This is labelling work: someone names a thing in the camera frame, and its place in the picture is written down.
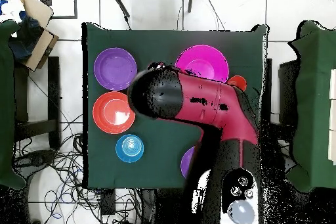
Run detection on large pink bowl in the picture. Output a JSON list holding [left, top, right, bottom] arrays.
[[175, 44, 230, 83]]

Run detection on large orange bowl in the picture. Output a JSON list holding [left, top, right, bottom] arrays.
[[92, 91, 137, 135]]

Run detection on blue bowl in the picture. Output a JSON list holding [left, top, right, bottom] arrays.
[[115, 133, 145, 164]]

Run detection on stack of white boxes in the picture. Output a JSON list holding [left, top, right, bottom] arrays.
[[329, 68, 336, 166]]

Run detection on purple bowl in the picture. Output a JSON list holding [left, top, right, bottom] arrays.
[[180, 146, 196, 179], [93, 47, 138, 91]]

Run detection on dark green tablecloth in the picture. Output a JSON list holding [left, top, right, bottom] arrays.
[[82, 22, 268, 190]]

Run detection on orange cup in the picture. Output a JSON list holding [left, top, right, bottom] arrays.
[[226, 75, 248, 92]]

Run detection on black bench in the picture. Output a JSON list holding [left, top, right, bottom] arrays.
[[14, 56, 62, 151]]

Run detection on cardboard box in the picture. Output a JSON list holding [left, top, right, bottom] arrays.
[[7, 0, 60, 72]]

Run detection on black side stand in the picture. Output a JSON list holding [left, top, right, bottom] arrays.
[[278, 59, 299, 125]]

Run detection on dark blue cloth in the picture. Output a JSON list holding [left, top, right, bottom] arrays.
[[9, 11, 44, 62]]

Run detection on black power adapter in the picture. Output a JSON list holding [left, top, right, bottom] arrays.
[[100, 188, 116, 215]]

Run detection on green covered side table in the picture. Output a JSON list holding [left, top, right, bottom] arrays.
[[0, 20, 27, 190], [285, 20, 336, 193]]

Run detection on dark floor frame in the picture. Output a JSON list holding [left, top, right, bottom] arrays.
[[39, 0, 78, 20]]

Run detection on tangle of black cables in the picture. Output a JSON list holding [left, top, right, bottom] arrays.
[[15, 113, 142, 224]]

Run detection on black pedestal leg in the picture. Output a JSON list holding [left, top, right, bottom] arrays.
[[12, 149, 57, 175]]

